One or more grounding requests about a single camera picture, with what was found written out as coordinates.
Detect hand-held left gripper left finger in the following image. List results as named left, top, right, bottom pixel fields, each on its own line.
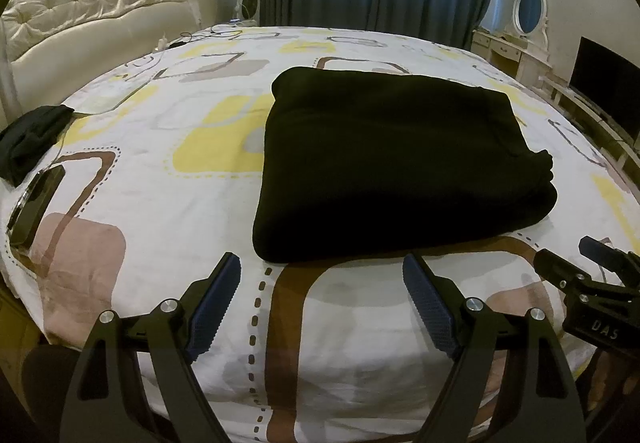
left=60, top=251, right=243, bottom=443

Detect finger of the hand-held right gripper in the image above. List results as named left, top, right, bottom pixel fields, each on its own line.
left=578, top=235, right=640, bottom=285
left=532, top=248, right=597, bottom=291

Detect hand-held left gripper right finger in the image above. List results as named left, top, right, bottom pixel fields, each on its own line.
left=402, top=253, right=587, bottom=443

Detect black pants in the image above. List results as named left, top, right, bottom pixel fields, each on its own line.
left=251, top=66, right=559, bottom=264

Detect bed with patterned sheet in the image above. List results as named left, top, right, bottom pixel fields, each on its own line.
left=0, top=25, right=640, bottom=435

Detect white television stand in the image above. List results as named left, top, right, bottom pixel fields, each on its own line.
left=542, top=75, right=640, bottom=196

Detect black television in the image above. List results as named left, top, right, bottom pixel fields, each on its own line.
left=570, top=37, right=640, bottom=150

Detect black smartphone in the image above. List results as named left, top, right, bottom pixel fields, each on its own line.
left=6, top=165, right=67, bottom=250

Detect white dressing table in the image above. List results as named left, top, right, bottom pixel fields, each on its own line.
left=472, top=28, right=554, bottom=92

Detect dark cloth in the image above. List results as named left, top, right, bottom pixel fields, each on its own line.
left=0, top=105, right=76, bottom=188

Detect oval white-framed mirror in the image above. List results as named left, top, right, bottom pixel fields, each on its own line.
left=504, top=0, right=550, bottom=48

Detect cream tufted headboard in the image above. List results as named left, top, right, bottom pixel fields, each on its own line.
left=0, top=0, right=219, bottom=124

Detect black cable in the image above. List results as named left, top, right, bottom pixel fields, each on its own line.
left=159, top=20, right=242, bottom=50

